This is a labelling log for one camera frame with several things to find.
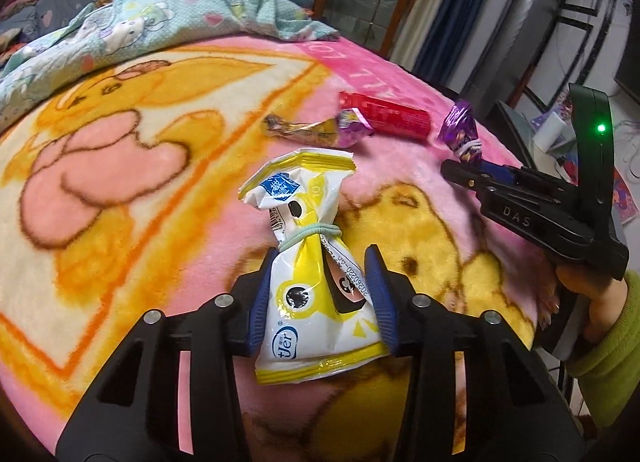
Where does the pink cartoon printed blanket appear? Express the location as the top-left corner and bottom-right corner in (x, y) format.
(0, 34), (552, 462)

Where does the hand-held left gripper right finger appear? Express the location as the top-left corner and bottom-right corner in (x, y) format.
(363, 244), (587, 462)

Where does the white paper roll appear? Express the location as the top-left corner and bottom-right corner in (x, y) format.
(532, 108), (569, 153)

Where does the red can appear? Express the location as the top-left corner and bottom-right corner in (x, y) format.
(338, 90), (432, 138)

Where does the yellow and white snack packet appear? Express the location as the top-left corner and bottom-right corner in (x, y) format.
(238, 147), (391, 386)

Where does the person's right forearm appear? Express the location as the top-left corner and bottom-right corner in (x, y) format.
(567, 272), (640, 434)

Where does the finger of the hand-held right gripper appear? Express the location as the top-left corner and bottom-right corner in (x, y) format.
(440, 159), (497, 195)
(477, 160), (531, 183)

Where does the black television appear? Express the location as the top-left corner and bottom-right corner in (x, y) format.
(612, 0), (640, 103)

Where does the purple snack packet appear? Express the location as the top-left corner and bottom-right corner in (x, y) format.
(437, 98), (484, 165)

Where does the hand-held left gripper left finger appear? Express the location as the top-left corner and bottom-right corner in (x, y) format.
(55, 254), (274, 462)

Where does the grey tower air conditioner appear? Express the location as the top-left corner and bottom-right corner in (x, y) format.
(459, 0), (572, 113)

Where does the dark glass television stand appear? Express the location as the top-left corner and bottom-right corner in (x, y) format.
(492, 98), (542, 163)

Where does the green hair tie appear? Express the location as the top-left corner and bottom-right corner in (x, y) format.
(277, 224), (344, 251)

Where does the yellow and purple wrapper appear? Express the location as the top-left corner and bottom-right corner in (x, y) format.
(263, 108), (375, 149)

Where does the person's right hand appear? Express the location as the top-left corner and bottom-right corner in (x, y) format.
(541, 264), (629, 343)

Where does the light blue cartoon quilt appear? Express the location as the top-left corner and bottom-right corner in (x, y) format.
(0, 0), (342, 116)

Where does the beige curtain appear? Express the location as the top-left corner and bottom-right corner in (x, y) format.
(389, 0), (452, 68)

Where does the blue curtain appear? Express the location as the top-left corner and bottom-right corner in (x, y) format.
(414, 0), (503, 78)

